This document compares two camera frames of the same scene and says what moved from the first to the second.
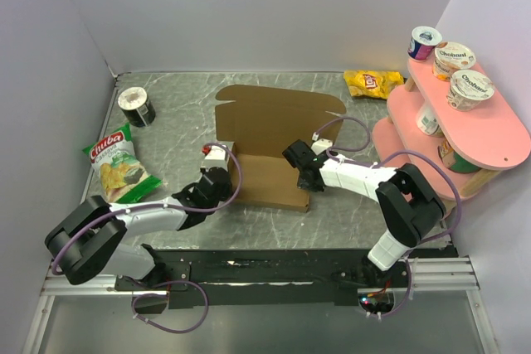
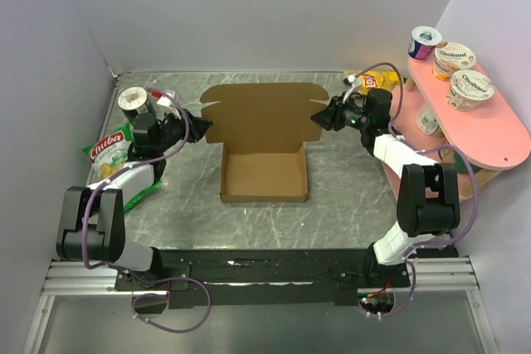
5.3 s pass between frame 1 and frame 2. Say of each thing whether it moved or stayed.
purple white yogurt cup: stayed
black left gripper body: moved
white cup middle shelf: stayed
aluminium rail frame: stayed
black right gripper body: moved
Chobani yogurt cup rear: stayed
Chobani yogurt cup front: stayed
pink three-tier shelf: stayed
